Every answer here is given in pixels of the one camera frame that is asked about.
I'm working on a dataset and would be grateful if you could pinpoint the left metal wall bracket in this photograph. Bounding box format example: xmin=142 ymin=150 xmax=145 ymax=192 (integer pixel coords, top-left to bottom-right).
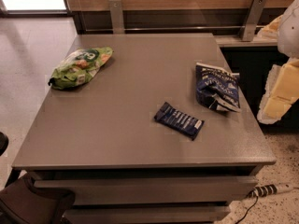
xmin=108 ymin=0 xmax=125 ymax=34

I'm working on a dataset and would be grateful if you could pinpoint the upper grey drawer front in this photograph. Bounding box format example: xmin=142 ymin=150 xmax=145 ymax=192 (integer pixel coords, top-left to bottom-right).
xmin=35 ymin=176 xmax=257 ymax=205

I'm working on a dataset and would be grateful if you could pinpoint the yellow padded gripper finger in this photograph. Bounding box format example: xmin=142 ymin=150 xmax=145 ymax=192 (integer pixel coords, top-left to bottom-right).
xmin=257 ymin=59 xmax=299 ymax=124

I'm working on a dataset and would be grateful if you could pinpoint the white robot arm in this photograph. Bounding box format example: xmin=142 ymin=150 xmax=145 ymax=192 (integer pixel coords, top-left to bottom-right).
xmin=257 ymin=0 xmax=299 ymax=124

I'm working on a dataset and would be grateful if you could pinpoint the black power cable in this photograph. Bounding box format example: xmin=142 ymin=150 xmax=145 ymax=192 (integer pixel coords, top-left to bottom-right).
xmin=234 ymin=195 xmax=260 ymax=224

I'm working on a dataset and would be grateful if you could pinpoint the dark brown chair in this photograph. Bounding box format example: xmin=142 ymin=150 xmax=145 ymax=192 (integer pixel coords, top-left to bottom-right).
xmin=0 ymin=174 xmax=75 ymax=224

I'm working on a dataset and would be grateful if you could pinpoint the grey drawer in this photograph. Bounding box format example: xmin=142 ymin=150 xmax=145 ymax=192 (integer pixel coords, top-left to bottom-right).
xmin=64 ymin=206 xmax=230 ymax=224
xmin=35 ymin=176 xmax=257 ymax=205

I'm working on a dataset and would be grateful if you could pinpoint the horizontal metal rail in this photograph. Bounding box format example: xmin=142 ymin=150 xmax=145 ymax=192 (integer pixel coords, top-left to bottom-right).
xmin=84 ymin=24 xmax=265 ymax=34

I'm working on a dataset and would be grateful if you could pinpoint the lower grey drawer front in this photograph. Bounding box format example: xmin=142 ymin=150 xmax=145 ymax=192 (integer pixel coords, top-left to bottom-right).
xmin=64 ymin=206 xmax=230 ymax=224

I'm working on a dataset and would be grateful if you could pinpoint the dark blue snack bar wrapper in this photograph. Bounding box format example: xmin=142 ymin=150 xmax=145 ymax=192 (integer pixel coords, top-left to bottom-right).
xmin=154 ymin=102 xmax=205 ymax=140

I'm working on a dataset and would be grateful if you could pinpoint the green rice chip bag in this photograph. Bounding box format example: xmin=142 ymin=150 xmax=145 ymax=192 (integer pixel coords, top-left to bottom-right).
xmin=49 ymin=47 xmax=113 ymax=90

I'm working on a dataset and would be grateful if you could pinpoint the white power strip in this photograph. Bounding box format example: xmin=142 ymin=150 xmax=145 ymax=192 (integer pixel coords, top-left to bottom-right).
xmin=247 ymin=183 xmax=293 ymax=198

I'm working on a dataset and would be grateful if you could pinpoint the right metal wall bracket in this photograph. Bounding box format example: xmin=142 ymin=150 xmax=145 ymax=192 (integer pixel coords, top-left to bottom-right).
xmin=239 ymin=0 xmax=267 ymax=42

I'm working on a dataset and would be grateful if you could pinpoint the metal wall bracket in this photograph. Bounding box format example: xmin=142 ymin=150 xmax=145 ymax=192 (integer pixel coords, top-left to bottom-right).
xmin=239 ymin=0 xmax=267 ymax=42
xmin=108 ymin=0 xmax=125 ymax=34

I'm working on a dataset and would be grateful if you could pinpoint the blue chip bag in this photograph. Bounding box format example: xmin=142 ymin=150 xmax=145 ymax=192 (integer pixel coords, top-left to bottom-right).
xmin=195 ymin=63 xmax=240 ymax=112

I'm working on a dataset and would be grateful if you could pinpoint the grey cabinet with drawers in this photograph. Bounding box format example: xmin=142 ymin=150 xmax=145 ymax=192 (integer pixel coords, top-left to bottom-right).
xmin=13 ymin=34 xmax=276 ymax=210

